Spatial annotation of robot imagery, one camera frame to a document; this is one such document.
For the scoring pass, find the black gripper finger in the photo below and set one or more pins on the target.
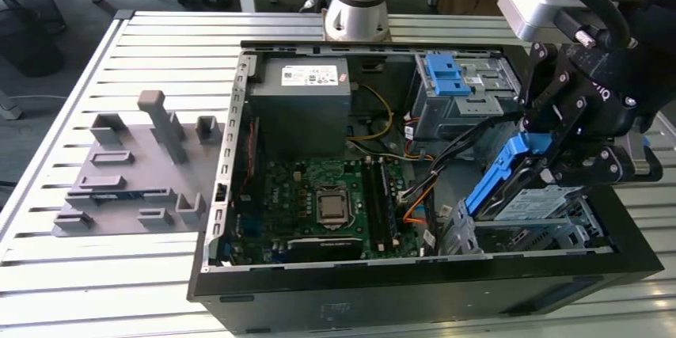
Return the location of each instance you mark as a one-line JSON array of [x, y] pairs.
[[607, 168], [555, 100]]

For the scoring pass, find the hard disk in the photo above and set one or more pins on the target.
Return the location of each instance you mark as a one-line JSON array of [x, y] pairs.
[[539, 203]]

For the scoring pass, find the metal disk bay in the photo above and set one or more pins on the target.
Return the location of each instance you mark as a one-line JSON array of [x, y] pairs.
[[459, 235]]

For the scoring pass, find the metal optical drive cage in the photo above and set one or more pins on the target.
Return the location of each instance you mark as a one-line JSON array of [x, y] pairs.
[[465, 116]]

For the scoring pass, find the blue plastic drive latch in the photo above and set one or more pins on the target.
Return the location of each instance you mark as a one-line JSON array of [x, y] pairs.
[[443, 77]]

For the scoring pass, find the black RAM stick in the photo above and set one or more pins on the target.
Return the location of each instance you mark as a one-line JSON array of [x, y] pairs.
[[389, 203]]

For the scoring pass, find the black PC case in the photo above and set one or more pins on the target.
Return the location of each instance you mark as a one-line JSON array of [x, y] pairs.
[[423, 298]]

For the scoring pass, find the grey power supply unit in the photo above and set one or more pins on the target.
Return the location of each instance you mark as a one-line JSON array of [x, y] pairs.
[[302, 116]]

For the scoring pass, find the silver CPU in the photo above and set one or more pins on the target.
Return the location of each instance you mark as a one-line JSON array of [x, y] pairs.
[[331, 206]]

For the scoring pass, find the green motherboard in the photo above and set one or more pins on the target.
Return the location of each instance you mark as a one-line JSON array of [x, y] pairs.
[[297, 195]]

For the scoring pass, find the black graphics card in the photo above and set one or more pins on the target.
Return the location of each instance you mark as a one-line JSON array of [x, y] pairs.
[[322, 249]]

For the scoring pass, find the grey parts rack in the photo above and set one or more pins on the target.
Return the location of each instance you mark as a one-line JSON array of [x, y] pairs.
[[138, 172]]

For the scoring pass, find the black mesh bin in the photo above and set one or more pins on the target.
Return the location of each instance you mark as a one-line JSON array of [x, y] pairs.
[[33, 37]]

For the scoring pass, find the grey metal foot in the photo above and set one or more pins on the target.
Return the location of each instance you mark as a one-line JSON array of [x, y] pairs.
[[11, 110]]

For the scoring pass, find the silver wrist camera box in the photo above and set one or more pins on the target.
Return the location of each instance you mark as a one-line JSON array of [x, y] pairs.
[[534, 13]]

